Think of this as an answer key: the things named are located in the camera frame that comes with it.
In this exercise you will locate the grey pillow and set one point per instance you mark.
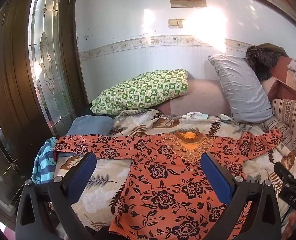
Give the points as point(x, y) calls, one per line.
point(242, 90)

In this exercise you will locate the orange floral shirt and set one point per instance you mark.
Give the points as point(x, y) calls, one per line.
point(163, 180)

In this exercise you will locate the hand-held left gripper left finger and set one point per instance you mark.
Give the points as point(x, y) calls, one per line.
point(84, 173)

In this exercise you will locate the leaf print fleece blanket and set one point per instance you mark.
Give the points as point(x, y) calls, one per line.
point(105, 180)

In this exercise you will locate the beige wall switch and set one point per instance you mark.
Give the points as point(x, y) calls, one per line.
point(176, 23)

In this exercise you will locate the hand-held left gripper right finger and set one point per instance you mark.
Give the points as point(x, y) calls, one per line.
point(214, 173)

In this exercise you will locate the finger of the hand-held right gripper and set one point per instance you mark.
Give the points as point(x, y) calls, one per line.
point(282, 170)

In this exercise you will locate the dark furry cushion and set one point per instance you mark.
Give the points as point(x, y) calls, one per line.
point(260, 60)

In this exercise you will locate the brown wooden door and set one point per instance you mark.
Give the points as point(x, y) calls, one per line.
point(15, 80)

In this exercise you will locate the blue folded cloth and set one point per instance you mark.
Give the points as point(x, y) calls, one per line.
point(90, 127)

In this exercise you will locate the teal striped cloth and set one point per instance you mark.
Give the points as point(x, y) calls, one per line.
point(44, 165)

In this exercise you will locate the leaded glass door panel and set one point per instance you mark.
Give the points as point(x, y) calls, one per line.
point(48, 55)

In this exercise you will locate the green checked pillow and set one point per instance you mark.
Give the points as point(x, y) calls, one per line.
point(143, 90)

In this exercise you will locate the small white and blue clothes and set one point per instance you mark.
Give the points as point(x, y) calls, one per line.
point(195, 116)

